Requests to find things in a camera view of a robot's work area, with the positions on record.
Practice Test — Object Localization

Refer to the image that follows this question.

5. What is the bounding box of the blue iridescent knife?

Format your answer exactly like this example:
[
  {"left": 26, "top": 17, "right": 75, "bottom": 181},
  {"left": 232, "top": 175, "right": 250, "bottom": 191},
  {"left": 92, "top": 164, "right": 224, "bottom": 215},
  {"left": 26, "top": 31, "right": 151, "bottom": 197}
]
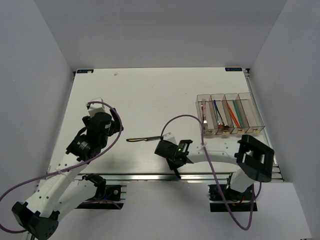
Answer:
[{"left": 173, "top": 169, "right": 181, "bottom": 179}]

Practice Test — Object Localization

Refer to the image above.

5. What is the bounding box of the black knife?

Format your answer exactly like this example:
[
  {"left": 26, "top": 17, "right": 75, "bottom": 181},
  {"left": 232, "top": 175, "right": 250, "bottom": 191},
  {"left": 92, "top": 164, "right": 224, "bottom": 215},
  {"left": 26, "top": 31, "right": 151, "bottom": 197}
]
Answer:
[{"left": 126, "top": 136, "right": 162, "bottom": 143}]

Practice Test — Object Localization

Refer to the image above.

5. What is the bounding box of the black spoon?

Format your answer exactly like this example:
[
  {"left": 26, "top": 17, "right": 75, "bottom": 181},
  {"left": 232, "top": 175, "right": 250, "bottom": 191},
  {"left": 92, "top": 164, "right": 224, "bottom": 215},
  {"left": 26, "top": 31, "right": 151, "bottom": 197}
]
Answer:
[{"left": 219, "top": 120, "right": 229, "bottom": 131}]

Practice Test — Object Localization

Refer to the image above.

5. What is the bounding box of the pink handled fork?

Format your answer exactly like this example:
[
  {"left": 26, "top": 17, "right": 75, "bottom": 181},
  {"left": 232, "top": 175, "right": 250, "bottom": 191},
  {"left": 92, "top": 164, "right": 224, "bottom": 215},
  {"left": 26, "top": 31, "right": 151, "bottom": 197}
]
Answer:
[{"left": 201, "top": 101, "right": 208, "bottom": 124}]

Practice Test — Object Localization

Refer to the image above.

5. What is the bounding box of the rainbow spoon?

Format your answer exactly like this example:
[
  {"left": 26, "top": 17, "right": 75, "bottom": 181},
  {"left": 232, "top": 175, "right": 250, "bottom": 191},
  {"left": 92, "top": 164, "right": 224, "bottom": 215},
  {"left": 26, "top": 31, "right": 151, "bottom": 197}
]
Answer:
[{"left": 213, "top": 100, "right": 223, "bottom": 125}]

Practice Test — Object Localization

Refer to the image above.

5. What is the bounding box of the orange chopstick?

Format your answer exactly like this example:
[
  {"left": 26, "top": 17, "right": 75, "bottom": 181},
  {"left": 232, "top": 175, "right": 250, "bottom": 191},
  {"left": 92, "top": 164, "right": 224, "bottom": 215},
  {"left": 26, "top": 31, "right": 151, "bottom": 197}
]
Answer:
[{"left": 226, "top": 102, "right": 241, "bottom": 128}]

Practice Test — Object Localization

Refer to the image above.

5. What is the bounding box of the teal chopstick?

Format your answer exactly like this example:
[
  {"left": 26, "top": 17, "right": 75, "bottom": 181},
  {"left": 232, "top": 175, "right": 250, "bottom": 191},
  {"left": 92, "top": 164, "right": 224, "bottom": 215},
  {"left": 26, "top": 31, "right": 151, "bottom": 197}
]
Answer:
[{"left": 232, "top": 100, "right": 244, "bottom": 128}]

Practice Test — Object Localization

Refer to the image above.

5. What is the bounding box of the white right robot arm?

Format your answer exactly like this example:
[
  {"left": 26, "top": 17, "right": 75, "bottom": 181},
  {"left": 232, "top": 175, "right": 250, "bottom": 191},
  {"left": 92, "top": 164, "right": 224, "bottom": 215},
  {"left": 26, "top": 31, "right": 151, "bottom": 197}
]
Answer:
[{"left": 154, "top": 134, "right": 275, "bottom": 200}]

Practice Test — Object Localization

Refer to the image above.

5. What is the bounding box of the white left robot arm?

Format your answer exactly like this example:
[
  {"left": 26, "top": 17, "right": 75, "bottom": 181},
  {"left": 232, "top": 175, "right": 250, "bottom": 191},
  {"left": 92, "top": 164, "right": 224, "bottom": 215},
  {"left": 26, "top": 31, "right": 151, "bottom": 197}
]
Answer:
[{"left": 11, "top": 106, "right": 123, "bottom": 240}]

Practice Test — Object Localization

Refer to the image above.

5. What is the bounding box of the clear plastic bin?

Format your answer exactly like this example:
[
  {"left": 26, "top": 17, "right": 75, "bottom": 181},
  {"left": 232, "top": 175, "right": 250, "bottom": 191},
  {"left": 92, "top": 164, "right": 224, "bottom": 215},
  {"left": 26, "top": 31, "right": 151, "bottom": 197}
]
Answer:
[
  {"left": 224, "top": 93, "right": 248, "bottom": 135},
  {"left": 195, "top": 94, "right": 218, "bottom": 136},
  {"left": 238, "top": 92, "right": 265, "bottom": 133},
  {"left": 210, "top": 93, "right": 234, "bottom": 135}
]

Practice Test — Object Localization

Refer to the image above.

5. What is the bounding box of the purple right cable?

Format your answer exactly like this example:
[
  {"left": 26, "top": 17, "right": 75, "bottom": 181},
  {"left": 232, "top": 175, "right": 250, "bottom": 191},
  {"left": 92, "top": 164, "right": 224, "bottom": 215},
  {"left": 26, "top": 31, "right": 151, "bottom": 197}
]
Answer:
[{"left": 161, "top": 114, "right": 263, "bottom": 230}]

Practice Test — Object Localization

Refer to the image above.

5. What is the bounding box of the purple cable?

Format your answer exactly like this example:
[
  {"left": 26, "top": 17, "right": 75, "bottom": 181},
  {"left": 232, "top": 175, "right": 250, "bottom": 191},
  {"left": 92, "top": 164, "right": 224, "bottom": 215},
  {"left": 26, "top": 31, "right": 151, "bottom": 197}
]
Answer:
[
  {"left": 161, "top": 114, "right": 263, "bottom": 230},
  {"left": 0, "top": 101, "right": 125, "bottom": 235}
]

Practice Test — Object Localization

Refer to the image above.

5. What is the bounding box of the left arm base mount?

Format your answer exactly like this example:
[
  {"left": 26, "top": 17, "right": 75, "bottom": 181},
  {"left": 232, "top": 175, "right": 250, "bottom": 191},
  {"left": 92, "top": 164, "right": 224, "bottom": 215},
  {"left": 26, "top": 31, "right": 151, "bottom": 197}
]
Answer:
[{"left": 77, "top": 174, "right": 127, "bottom": 210}]

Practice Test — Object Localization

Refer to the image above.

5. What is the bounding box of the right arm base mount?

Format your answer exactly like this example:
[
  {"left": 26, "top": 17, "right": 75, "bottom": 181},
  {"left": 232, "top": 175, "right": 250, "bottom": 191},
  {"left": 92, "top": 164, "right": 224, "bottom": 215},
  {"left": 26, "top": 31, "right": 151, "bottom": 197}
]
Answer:
[{"left": 208, "top": 184, "right": 253, "bottom": 213}]

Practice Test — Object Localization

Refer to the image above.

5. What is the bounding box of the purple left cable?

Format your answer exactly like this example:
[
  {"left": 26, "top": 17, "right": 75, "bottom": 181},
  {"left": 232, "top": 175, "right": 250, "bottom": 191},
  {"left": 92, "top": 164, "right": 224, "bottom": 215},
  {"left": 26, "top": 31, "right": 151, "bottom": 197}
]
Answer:
[{"left": 0, "top": 101, "right": 125, "bottom": 235}]

